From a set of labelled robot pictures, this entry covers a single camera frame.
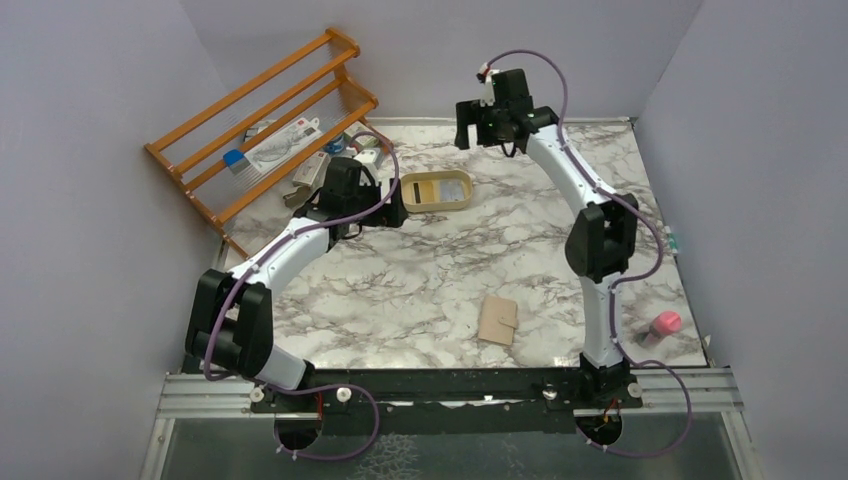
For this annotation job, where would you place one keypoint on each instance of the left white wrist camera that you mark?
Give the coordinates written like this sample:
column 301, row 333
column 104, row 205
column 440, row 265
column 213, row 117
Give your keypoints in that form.
column 371, row 159

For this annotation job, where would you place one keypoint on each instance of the small green white box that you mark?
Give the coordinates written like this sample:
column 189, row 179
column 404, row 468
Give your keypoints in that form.
column 361, row 142

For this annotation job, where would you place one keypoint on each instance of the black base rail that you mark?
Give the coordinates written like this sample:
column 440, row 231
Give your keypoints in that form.
column 359, row 402

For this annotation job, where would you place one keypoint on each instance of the pink bottle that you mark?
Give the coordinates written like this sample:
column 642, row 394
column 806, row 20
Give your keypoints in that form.
column 662, row 326

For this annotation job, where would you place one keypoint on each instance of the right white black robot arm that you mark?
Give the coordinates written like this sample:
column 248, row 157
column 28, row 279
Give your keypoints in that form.
column 602, row 239

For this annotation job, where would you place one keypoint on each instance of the blue white tape roll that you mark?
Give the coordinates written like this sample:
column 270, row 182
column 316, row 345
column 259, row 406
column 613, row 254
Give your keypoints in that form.
column 336, row 145

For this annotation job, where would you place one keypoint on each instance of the white flat package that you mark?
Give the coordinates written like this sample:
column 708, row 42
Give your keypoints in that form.
column 278, row 148

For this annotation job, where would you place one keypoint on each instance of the green white wall item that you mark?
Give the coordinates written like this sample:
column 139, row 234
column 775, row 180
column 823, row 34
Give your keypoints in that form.
column 672, row 241

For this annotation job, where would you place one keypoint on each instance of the beige oval tray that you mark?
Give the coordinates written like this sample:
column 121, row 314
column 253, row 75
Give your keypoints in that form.
column 406, row 190

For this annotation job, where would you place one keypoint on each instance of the orange wooden shelf rack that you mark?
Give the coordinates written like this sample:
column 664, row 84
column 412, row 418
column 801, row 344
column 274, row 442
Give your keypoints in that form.
column 313, row 81

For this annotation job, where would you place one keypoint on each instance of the grey white stapler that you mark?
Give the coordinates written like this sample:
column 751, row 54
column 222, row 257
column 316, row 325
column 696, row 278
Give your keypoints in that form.
column 306, row 178

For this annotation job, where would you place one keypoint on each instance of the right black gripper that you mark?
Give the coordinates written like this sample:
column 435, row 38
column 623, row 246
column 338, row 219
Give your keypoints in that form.
column 468, row 121

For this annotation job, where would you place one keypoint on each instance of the grey blue credit card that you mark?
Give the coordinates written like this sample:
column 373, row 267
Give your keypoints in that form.
column 451, row 190

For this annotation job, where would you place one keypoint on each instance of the blue capped item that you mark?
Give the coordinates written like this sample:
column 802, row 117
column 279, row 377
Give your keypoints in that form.
column 235, row 161

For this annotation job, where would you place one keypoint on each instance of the beige leather card holder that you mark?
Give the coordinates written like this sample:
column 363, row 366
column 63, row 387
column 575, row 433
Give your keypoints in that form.
column 498, row 320

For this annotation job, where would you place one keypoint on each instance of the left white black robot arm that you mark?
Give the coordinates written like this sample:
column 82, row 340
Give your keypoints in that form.
column 231, row 322

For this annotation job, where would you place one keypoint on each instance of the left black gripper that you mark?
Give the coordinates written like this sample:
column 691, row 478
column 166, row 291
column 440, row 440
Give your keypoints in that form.
column 391, row 211

